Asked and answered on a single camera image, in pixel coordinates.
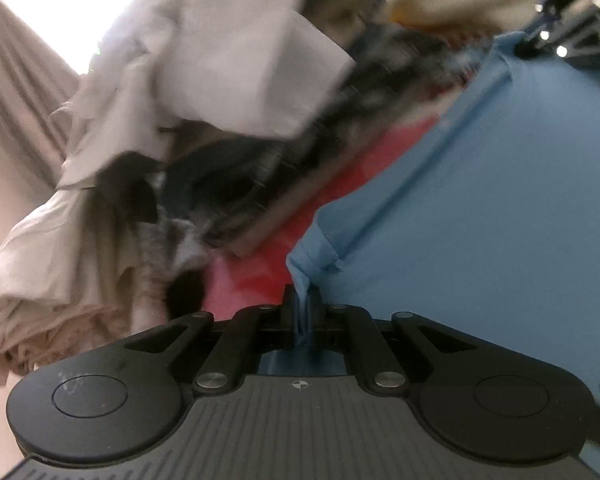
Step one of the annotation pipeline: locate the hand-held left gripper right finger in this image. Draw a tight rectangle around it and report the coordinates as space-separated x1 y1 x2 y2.
301 286 482 396

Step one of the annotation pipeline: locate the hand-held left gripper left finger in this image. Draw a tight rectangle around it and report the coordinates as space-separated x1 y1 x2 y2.
124 284 303 396

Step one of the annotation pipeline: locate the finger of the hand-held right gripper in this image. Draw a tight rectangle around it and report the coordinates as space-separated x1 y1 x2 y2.
515 0 600 60

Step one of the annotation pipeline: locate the light blue shirt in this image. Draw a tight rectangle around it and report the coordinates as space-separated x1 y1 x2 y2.
260 30 600 466

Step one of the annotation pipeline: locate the dark patterned cloth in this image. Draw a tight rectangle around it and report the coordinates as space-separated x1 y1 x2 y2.
100 22 481 266

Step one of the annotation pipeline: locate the red floral blanket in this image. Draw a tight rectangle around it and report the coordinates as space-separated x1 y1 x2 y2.
200 110 443 321

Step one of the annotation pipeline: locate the off-white crumpled cloth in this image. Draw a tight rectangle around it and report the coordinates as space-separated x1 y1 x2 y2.
0 187 148 388

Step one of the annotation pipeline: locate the white cloth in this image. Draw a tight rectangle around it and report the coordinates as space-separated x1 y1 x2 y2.
52 0 357 191

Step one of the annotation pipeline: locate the beige curtain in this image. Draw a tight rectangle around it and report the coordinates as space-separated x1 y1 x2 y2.
0 0 81 188

